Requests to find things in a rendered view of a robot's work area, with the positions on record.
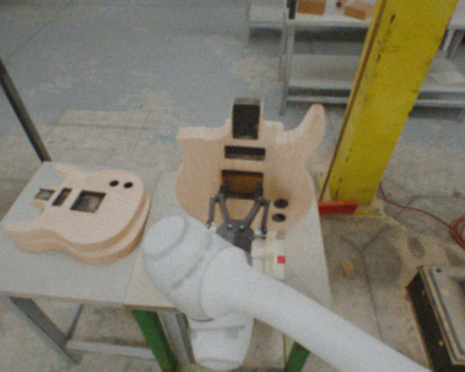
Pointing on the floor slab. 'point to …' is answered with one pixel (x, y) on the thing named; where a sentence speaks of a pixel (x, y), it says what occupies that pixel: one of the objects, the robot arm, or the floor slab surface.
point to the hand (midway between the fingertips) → (242, 186)
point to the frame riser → (434, 329)
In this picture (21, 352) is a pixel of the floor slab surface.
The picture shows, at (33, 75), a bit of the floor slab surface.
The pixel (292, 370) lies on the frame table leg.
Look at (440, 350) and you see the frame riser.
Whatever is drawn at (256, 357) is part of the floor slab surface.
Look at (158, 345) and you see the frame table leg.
